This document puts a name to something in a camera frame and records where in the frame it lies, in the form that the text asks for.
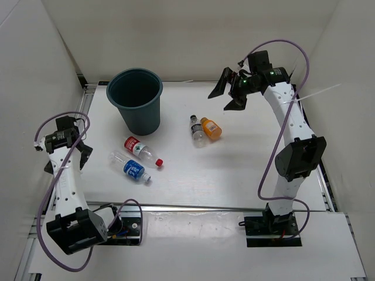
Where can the blue label clear bottle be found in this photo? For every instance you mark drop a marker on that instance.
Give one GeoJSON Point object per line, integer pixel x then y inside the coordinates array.
{"type": "Point", "coordinates": [125, 165]}

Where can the aluminium table front rail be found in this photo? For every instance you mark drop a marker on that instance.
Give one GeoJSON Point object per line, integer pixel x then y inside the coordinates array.
{"type": "Point", "coordinates": [179, 208]}

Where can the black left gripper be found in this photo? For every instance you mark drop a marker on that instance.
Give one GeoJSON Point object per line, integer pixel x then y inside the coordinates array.
{"type": "Point", "coordinates": [85, 156]}

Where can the small orange juice bottle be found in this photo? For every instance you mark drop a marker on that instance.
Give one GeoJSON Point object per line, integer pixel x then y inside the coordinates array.
{"type": "Point", "coordinates": [211, 129]}

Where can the red label clear bottle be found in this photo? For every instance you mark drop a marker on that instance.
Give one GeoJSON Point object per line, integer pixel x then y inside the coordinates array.
{"type": "Point", "coordinates": [143, 152]}

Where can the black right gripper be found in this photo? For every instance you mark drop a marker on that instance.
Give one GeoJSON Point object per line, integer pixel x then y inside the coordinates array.
{"type": "Point", "coordinates": [238, 102]}

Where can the small black cap bottle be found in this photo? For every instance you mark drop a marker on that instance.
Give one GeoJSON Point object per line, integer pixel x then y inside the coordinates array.
{"type": "Point", "coordinates": [198, 135]}

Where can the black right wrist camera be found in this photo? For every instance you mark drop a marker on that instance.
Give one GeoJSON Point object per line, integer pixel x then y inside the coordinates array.
{"type": "Point", "coordinates": [258, 61]}

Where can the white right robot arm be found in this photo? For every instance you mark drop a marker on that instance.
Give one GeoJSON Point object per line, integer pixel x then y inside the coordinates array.
{"type": "Point", "coordinates": [303, 149]}

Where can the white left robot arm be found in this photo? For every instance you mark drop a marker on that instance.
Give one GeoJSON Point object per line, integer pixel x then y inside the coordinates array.
{"type": "Point", "coordinates": [75, 226]}

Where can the dark teal plastic bin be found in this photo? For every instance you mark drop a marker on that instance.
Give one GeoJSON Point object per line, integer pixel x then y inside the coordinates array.
{"type": "Point", "coordinates": [136, 93]}

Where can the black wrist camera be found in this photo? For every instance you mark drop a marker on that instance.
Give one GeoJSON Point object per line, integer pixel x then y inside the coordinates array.
{"type": "Point", "coordinates": [258, 61]}
{"type": "Point", "coordinates": [66, 122]}

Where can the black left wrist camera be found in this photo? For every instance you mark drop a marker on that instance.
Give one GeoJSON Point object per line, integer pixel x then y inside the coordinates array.
{"type": "Point", "coordinates": [66, 122]}

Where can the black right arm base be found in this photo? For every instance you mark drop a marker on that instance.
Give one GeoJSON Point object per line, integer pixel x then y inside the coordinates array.
{"type": "Point", "coordinates": [267, 231]}

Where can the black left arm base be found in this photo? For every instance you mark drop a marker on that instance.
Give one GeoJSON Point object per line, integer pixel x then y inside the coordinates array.
{"type": "Point", "coordinates": [121, 226]}

